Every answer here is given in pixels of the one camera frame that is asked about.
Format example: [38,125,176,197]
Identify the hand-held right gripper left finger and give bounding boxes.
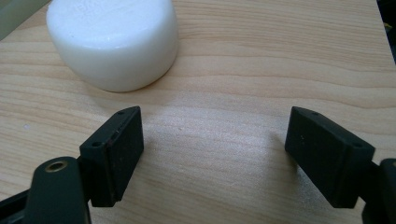
[78,105,145,208]

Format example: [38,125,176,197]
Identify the white round container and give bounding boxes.
[46,0,180,93]

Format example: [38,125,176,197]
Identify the grey-green flat object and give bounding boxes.
[0,0,52,41]

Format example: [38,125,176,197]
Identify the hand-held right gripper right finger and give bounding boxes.
[284,105,376,209]

